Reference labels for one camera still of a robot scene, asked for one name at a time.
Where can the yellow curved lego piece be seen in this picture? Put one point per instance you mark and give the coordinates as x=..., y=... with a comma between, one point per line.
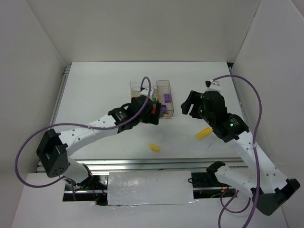
x=154, y=147

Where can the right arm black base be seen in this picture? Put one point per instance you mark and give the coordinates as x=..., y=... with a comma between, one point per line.
x=204, y=181

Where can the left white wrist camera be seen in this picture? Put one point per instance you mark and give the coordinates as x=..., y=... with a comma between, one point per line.
x=148, y=92

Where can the purple arch lego brick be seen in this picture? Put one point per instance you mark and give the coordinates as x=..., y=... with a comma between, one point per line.
x=163, y=109

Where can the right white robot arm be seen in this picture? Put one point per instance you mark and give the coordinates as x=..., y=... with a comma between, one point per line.
x=268, y=187

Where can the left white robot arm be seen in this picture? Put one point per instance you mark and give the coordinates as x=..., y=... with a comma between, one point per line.
x=55, y=149

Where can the clear plastic bin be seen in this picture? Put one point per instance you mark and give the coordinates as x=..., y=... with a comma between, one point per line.
x=135, y=85

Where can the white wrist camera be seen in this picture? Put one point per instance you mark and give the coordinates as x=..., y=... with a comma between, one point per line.
x=148, y=92
x=212, y=85

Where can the aluminium table frame rail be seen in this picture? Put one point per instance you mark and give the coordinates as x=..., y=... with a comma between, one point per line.
x=92, y=89

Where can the white tape covered panel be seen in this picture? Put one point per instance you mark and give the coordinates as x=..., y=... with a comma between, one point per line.
x=149, y=188

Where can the purple square lego brick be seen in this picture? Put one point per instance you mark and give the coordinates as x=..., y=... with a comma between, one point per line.
x=167, y=98

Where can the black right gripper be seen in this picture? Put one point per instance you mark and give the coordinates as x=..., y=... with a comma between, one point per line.
x=196, y=107

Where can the yellow flat lego plate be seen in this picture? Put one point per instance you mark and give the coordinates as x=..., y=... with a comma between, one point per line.
x=203, y=133

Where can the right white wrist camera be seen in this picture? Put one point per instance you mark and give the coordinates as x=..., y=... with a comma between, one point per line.
x=212, y=85

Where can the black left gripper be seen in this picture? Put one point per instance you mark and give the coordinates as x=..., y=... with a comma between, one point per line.
x=154, y=114

